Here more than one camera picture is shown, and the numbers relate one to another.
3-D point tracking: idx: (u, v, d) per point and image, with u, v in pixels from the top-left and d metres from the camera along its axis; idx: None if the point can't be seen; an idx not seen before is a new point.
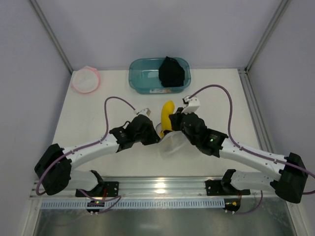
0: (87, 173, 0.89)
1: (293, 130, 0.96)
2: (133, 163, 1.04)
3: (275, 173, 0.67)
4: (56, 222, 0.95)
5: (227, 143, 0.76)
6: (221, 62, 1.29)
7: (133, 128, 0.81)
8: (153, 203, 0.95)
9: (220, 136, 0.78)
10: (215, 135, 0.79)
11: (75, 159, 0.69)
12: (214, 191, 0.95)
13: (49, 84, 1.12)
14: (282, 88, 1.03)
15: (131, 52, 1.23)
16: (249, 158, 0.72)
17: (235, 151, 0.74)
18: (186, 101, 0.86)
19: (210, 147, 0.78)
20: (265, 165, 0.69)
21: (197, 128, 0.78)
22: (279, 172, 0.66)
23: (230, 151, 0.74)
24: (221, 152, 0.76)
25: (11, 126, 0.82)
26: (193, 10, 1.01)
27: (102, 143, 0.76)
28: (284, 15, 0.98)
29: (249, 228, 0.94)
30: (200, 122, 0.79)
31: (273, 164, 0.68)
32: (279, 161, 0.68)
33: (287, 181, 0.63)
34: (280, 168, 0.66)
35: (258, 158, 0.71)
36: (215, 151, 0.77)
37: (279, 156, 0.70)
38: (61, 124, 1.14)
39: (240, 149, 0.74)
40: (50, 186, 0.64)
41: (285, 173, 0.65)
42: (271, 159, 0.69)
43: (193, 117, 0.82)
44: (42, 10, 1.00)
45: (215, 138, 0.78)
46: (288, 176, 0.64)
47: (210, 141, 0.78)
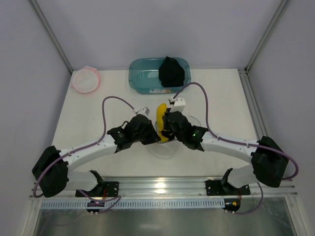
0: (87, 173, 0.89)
1: (293, 130, 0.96)
2: (133, 163, 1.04)
3: (247, 156, 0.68)
4: (56, 222, 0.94)
5: (207, 135, 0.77)
6: (221, 62, 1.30)
7: (131, 128, 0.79)
8: (153, 203, 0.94)
9: (202, 132, 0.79)
10: (198, 130, 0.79)
11: (73, 161, 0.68)
12: (214, 191, 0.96)
13: (49, 84, 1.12)
14: (281, 88, 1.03)
15: (131, 52, 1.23)
16: (226, 145, 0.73)
17: (213, 142, 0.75)
18: (172, 101, 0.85)
19: (194, 142, 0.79)
20: (238, 150, 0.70)
21: (179, 124, 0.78)
22: (251, 155, 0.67)
23: (208, 142, 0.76)
24: (202, 145, 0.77)
25: (11, 125, 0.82)
26: (194, 10, 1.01)
27: (99, 144, 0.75)
28: (283, 15, 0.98)
29: (250, 228, 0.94)
30: (182, 119, 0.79)
31: (246, 148, 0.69)
32: (251, 143, 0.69)
33: (258, 162, 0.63)
34: (252, 151, 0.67)
35: (233, 144, 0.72)
36: (199, 146, 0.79)
37: (252, 140, 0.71)
38: (60, 124, 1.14)
39: (218, 138, 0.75)
40: (48, 188, 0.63)
41: (257, 154, 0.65)
42: (243, 143, 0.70)
43: (176, 113, 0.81)
44: (42, 10, 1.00)
45: (198, 133, 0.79)
46: (258, 157, 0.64)
47: (193, 136, 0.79)
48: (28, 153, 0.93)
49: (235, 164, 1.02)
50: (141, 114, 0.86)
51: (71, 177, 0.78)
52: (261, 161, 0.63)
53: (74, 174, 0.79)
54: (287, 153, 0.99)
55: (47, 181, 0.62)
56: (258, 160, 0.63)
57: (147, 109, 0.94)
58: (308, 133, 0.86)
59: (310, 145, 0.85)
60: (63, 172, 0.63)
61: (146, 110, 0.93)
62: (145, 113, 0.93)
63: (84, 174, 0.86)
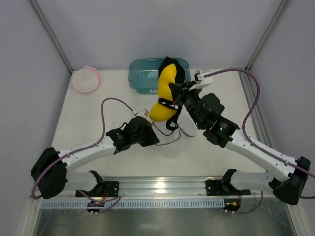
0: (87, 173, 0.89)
1: (293, 130, 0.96)
2: (133, 163, 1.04)
3: (283, 176, 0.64)
4: (56, 222, 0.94)
5: (237, 136, 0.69)
6: (221, 62, 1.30)
7: (131, 129, 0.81)
8: (153, 203, 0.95)
9: (231, 128, 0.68)
10: (225, 124, 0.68)
11: (71, 162, 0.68)
12: (214, 191, 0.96)
13: (49, 84, 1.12)
14: (281, 88, 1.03)
15: (131, 52, 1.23)
16: (260, 156, 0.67)
17: (245, 146, 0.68)
18: (200, 77, 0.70)
19: (218, 135, 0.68)
20: (274, 165, 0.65)
21: (214, 113, 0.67)
22: (288, 175, 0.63)
23: (239, 145, 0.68)
24: (229, 143, 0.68)
25: (11, 125, 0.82)
26: (194, 10, 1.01)
27: (98, 146, 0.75)
28: (284, 15, 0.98)
29: (250, 228, 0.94)
30: (220, 108, 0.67)
31: (283, 166, 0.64)
32: (290, 163, 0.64)
33: (295, 185, 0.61)
34: (290, 172, 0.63)
35: (268, 157, 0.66)
36: (222, 141, 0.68)
37: (289, 158, 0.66)
38: (60, 124, 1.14)
39: (251, 143, 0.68)
40: (46, 189, 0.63)
41: (296, 177, 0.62)
42: (282, 160, 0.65)
43: (214, 100, 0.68)
44: (42, 9, 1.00)
45: (226, 128, 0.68)
46: (296, 180, 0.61)
47: (219, 130, 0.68)
48: (27, 153, 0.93)
49: (235, 164, 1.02)
50: (141, 116, 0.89)
51: (69, 178, 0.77)
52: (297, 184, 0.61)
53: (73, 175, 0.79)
54: (287, 153, 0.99)
55: (46, 181, 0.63)
56: (295, 182, 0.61)
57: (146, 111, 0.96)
58: (309, 133, 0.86)
59: (310, 145, 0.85)
60: (62, 174, 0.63)
61: (145, 111, 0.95)
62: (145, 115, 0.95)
63: (84, 175, 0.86)
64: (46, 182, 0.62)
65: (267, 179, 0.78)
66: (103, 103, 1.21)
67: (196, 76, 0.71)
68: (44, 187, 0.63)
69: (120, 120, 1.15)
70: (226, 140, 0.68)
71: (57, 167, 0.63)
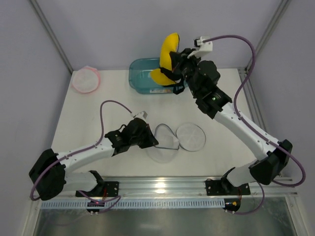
0: (86, 173, 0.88)
1: (293, 130, 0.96)
2: (133, 163, 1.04)
3: (262, 153, 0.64)
4: (56, 222, 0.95)
5: (227, 108, 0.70)
6: (221, 62, 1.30)
7: (129, 131, 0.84)
8: (153, 203, 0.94)
9: (224, 101, 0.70)
10: (218, 95, 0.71)
11: (70, 164, 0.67)
12: (214, 191, 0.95)
13: (49, 84, 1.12)
14: (281, 89, 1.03)
15: (131, 52, 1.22)
16: (244, 130, 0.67)
17: (233, 119, 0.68)
18: (199, 43, 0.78)
19: (209, 104, 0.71)
20: (255, 141, 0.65)
21: (208, 81, 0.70)
22: (266, 153, 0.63)
23: (226, 117, 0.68)
24: (218, 114, 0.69)
25: (11, 126, 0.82)
26: (194, 10, 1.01)
27: (96, 148, 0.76)
28: (284, 15, 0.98)
29: (250, 228, 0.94)
30: (216, 76, 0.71)
31: (265, 144, 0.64)
32: (272, 142, 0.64)
33: (269, 162, 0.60)
34: (269, 151, 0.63)
35: (252, 133, 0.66)
36: (212, 110, 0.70)
37: (273, 138, 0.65)
38: (60, 125, 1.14)
39: (238, 117, 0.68)
40: (45, 190, 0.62)
41: (272, 156, 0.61)
42: (265, 138, 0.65)
43: (211, 68, 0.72)
44: (42, 9, 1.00)
45: (218, 99, 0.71)
46: (272, 159, 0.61)
47: (211, 99, 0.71)
48: (27, 153, 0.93)
49: (235, 163, 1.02)
50: (139, 118, 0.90)
51: (68, 179, 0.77)
52: (272, 163, 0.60)
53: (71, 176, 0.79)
54: None
55: (44, 183, 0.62)
56: (271, 162, 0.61)
57: (145, 113, 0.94)
58: (309, 133, 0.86)
59: (311, 145, 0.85)
60: (60, 175, 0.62)
61: (143, 113, 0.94)
62: (143, 116, 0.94)
63: (83, 175, 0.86)
64: (45, 183, 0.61)
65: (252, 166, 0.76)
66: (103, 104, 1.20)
67: (196, 43, 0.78)
68: (43, 188, 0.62)
69: (120, 120, 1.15)
70: (216, 110, 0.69)
71: (56, 169, 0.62)
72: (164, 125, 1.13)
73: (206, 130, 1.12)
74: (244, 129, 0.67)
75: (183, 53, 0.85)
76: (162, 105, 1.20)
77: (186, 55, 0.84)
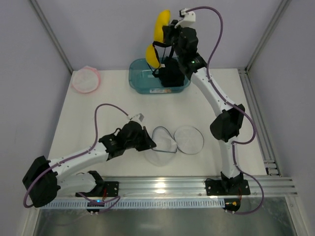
0: (84, 175, 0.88)
1: (293, 129, 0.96)
2: (133, 163, 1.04)
3: (218, 109, 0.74)
4: (56, 222, 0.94)
5: (202, 72, 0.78)
6: (221, 62, 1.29)
7: (124, 135, 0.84)
8: (153, 203, 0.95)
9: (201, 64, 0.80)
10: (198, 60, 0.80)
11: (62, 171, 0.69)
12: (214, 191, 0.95)
13: (49, 84, 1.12)
14: (281, 88, 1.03)
15: (131, 52, 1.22)
16: (209, 90, 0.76)
17: (203, 81, 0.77)
18: (182, 14, 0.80)
19: (187, 67, 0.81)
20: (215, 101, 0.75)
21: (188, 45, 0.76)
22: (222, 110, 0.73)
23: (198, 78, 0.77)
24: (193, 74, 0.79)
25: (11, 126, 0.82)
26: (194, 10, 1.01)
27: (90, 153, 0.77)
28: (283, 15, 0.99)
29: (250, 228, 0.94)
30: (194, 40, 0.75)
31: (222, 104, 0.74)
32: (229, 103, 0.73)
33: (222, 117, 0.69)
34: (224, 109, 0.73)
35: (214, 93, 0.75)
36: (189, 72, 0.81)
37: (231, 101, 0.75)
38: (59, 125, 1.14)
39: (208, 80, 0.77)
40: (38, 198, 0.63)
41: (226, 114, 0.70)
42: (223, 99, 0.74)
43: (193, 33, 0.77)
44: (43, 10, 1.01)
45: (196, 62, 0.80)
46: (225, 116, 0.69)
47: (191, 63, 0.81)
48: (28, 153, 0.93)
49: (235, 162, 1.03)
50: (135, 121, 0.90)
51: (62, 184, 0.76)
52: (224, 119, 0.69)
53: (67, 181, 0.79)
54: (287, 153, 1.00)
55: (36, 191, 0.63)
56: (224, 117, 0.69)
57: (141, 115, 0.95)
58: (309, 133, 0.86)
59: (310, 145, 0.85)
60: (52, 183, 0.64)
61: (140, 115, 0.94)
62: (139, 119, 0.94)
63: (80, 177, 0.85)
64: (37, 191, 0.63)
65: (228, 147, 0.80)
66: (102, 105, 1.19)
67: (180, 13, 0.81)
68: (35, 196, 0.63)
69: (120, 120, 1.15)
70: (192, 72, 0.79)
71: (48, 177, 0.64)
72: (162, 127, 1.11)
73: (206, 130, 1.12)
74: (209, 89, 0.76)
75: (171, 24, 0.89)
76: (162, 105, 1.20)
77: (173, 25, 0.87)
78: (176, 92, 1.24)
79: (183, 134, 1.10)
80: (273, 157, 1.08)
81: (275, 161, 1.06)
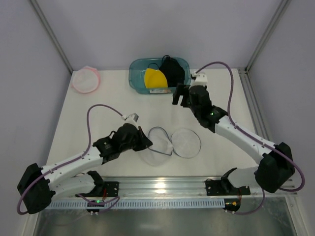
0: (83, 176, 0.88)
1: (293, 130, 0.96)
2: (131, 163, 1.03)
3: (258, 155, 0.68)
4: (56, 222, 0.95)
5: (224, 120, 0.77)
6: (221, 62, 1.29)
7: (118, 138, 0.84)
8: (153, 203, 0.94)
9: (221, 114, 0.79)
10: (216, 111, 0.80)
11: (54, 179, 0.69)
12: (215, 192, 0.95)
13: (49, 84, 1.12)
14: (281, 89, 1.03)
15: (131, 52, 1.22)
16: (241, 136, 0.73)
17: (229, 128, 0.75)
18: (193, 75, 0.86)
19: (208, 120, 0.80)
20: (251, 146, 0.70)
21: (199, 98, 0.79)
22: (262, 155, 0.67)
23: (223, 127, 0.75)
24: (216, 126, 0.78)
25: (10, 126, 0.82)
26: (194, 10, 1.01)
27: (83, 159, 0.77)
28: (284, 15, 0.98)
29: (250, 228, 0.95)
30: (205, 94, 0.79)
31: (260, 147, 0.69)
32: (267, 145, 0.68)
33: (267, 163, 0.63)
34: (265, 152, 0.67)
35: (248, 139, 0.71)
36: (212, 125, 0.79)
37: (268, 141, 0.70)
38: (59, 125, 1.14)
39: (235, 126, 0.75)
40: (30, 205, 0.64)
41: (268, 157, 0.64)
42: (259, 142, 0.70)
43: (199, 87, 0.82)
44: (42, 10, 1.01)
45: (216, 113, 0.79)
46: (269, 159, 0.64)
47: (210, 114, 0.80)
48: (27, 153, 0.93)
49: (235, 165, 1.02)
50: (130, 124, 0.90)
51: (57, 188, 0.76)
52: (269, 164, 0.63)
53: (63, 185, 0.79)
54: None
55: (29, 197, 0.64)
56: (268, 162, 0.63)
57: (136, 116, 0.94)
58: (309, 133, 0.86)
59: (310, 146, 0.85)
60: (45, 190, 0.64)
61: (134, 116, 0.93)
62: (134, 119, 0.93)
63: (78, 179, 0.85)
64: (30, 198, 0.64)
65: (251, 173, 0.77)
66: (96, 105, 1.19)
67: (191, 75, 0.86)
68: (28, 203, 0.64)
69: (120, 120, 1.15)
70: (214, 123, 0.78)
71: (40, 184, 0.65)
72: (161, 129, 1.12)
73: (206, 130, 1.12)
74: (238, 135, 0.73)
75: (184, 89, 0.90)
76: (163, 105, 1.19)
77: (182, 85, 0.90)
78: None
79: (182, 134, 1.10)
80: None
81: None
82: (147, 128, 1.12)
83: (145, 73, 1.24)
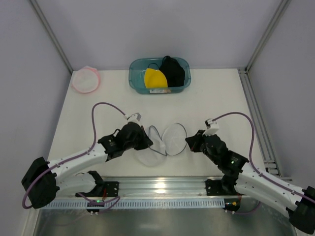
0: (84, 175, 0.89)
1: (293, 130, 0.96)
2: (132, 164, 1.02)
3: (291, 203, 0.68)
4: (56, 222, 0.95)
5: (247, 168, 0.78)
6: (221, 62, 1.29)
7: (123, 135, 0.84)
8: (153, 203, 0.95)
9: (241, 161, 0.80)
10: (236, 158, 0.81)
11: (61, 172, 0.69)
12: (214, 191, 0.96)
13: (49, 84, 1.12)
14: (281, 89, 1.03)
15: (131, 52, 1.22)
16: (269, 186, 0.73)
17: (254, 177, 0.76)
18: (209, 122, 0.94)
19: (230, 169, 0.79)
20: (281, 194, 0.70)
21: (218, 148, 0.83)
22: (295, 203, 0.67)
23: (248, 176, 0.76)
24: (240, 175, 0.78)
25: (10, 126, 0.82)
26: (194, 10, 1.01)
27: (89, 154, 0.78)
28: (284, 15, 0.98)
29: (250, 228, 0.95)
30: (222, 144, 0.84)
31: (291, 195, 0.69)
32: (297, 192, 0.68)
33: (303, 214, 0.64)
34: (297, 200, 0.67)
35: (275, 187, 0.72)
36: (235, 173, 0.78)
37: (297, 187, 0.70)
38: (60, 125, 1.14)
39: (259, 175, 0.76)
40: (37, 199, 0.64)
41: (301, 205, 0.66)
42: (289, 189, 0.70)
43: (216, 139, 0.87)
44: (43, 10, 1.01)
45: (236, 161, 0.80)
46: (303, 209, 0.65)
47: (231, 163, 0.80)
48: (28, 153, 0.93)
49: None
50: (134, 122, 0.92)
51: (61, 184, 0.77)
52: (305, 213, 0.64)
53: (67, 181, 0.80)
54: (287, 154, 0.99)
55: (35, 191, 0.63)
56: (302, 211, 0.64)
57: (139, 115, 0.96)
58: (308, 133, 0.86)
59: (310, 146, 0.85)
60: (52, 184, 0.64)
61: (137, 115, 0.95)
62: (137, 118, 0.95)
63: (79, 178, 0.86)
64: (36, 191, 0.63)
65: (275, 202, 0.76)
66: (96, 106, 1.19)
67: (206, 122, 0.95)
68: (33, 197, 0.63)
69: (120, 120, 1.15)
70: (237, 172, 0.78)
71: (47, 178, 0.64)
72: (154, 128, 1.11)
73: None
74: (265, 183, 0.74)
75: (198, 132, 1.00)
76: (163, 105, 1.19)
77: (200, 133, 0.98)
78: (177, 92, 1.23)
79: (182, 134, 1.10)
80: (273, 157, 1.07)
81: (275, 161, 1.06)
82: (147, 128, 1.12)
83: (145, 73, 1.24)
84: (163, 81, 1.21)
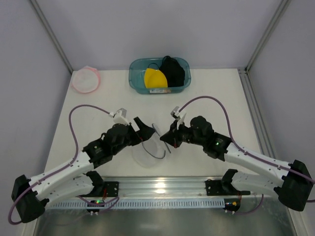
0: (80, 178, 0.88)
1: (293, 130, 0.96)
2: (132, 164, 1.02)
3: (277, 179, 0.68)
4: (56, 222, 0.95)
5: (232, 147, 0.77)
6: (221, 62, 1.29)
7: (109, 140, 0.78)
8: (153, 203, 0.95)
9: (226, 142, 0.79)
10: (221, 139, 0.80)
11: (42, 190, 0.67)
12: (215, 191, 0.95)
13: (49, 84, 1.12)
14: (281, 89, 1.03)
15: (131, 52, 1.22)
16: (253, 162, 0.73)
17: (239, 156, 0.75)
18: (177, 115, 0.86)
19: (216, 151, 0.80)
20: (267, 170, 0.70)
21: (204, 131, 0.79)
22: (282, 179, 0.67)
23: (234, 155, 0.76)
24: (226, 155, 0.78)
25: (10, 126, 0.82)
26: (194, 10, 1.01)
27: (72, 166, 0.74)
28: (283, 15, 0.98)
29: (249, 228, 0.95)
30: (207, 126, 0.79)
31: (276, 170, 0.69)
32: (283, 167, 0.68)
33: (290, 188, 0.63)
34: (283, 175, 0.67)
35: (261, 163, 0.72)
36: (220, 155, 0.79)
37: (282, 162, 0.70)
38: (59, 125, 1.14)
39: (244, 153, 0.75)
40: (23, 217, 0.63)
41: (288, 179, 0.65)
42: (274, 165, 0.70)
43: (201, 119, 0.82)
44: (43, 10, 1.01)
45: (221, 142, 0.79)
46: (290, 183, 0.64)
47: (215, 145, 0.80)
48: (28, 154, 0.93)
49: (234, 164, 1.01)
50: (122, 124, 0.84)
51: (52, 194, 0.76)
52: (292, 187, 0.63)
53: (58, 191, 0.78)
54: (287, 154, 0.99)
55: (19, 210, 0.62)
56: (289, 185, 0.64)
57: (123, 110, 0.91)
58: (308, 133, 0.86)
59: (310, 146, 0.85)
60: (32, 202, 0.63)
61: (122, 111, 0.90)
62: (122, 114, 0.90)
63: (75, 182, 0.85)
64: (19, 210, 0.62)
65: (265, 186, 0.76)
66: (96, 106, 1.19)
67: (174, 115, 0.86)
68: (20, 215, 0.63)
69: None
70: (222, 153, 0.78)
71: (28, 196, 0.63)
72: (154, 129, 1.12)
73: None
74: (249, 161, 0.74)
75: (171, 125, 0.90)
76: (163, 105, 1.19)
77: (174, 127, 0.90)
78: (176, 92, 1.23)
79: None
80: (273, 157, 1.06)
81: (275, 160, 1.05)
82: None
83: (145, 73, 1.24)
84: (161, 79, 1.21)
